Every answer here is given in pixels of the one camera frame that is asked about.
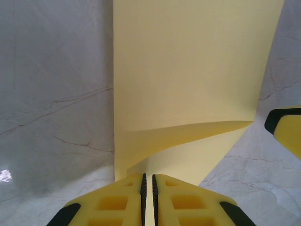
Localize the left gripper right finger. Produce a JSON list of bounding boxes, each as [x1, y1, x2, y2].
[[152, 173, 257, 226]]

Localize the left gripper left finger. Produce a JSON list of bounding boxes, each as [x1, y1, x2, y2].
[[47, 173, 148, 226]]

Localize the yellow paper sheet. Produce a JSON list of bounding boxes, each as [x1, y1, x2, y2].
[[112, 0, 285, 226]]

